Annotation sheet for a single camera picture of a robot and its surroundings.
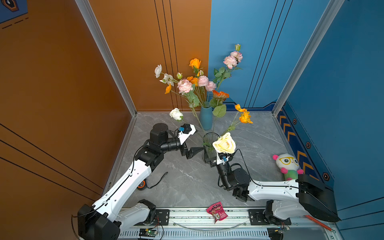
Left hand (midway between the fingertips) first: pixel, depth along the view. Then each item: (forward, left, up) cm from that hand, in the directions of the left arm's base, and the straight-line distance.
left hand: (199, 137), depth 67 cm
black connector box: (-33, -37, -32) cm, 59 cm away
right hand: (-1, -7, -3) cm, 7 cm away
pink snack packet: (-24, -10, -30) cm, 40 cm away
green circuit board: (-33, +24, -32) cm, 52 cm away
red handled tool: (-29, -59, -30) cm, 72 cm away
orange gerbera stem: (+16, -10, +3) cm, 19 cm away
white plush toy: (-2, -52, -24) cm, 57 cm away
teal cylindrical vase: (+31, -5, -20) cm, 37 cm away
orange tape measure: (-13, +31, -28) cm, 43 cm away
